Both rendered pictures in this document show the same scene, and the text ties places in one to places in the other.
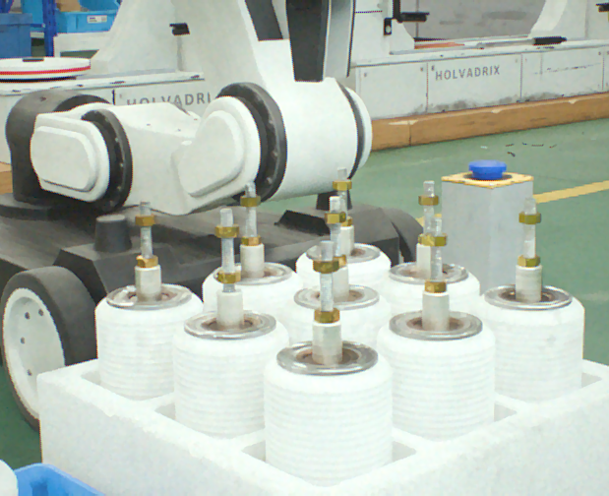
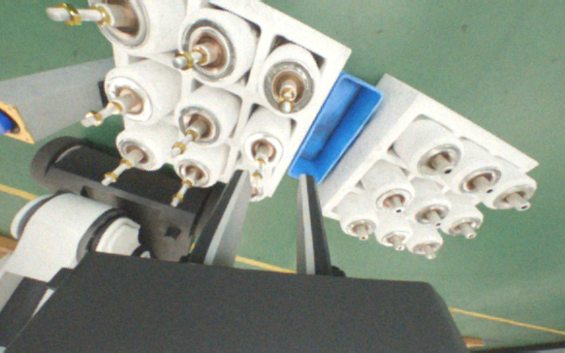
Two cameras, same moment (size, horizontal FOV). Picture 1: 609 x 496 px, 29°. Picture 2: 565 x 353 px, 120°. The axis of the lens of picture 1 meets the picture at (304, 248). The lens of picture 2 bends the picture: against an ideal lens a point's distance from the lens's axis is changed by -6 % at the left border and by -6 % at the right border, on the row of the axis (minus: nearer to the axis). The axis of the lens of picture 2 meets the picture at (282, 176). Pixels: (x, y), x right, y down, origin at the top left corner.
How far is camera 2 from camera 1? 0.80 m
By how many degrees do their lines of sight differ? 60
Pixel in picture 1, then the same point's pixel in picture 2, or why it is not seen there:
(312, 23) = (323, 242)
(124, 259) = (178, 223)
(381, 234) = (59, 172)
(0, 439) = not seen: hidden behind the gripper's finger
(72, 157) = not seen: hidden behind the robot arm
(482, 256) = (64, 96)
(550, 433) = not seen: outside the picture
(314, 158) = (81, 208)
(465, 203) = (39, 119)
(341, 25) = (232, 225)
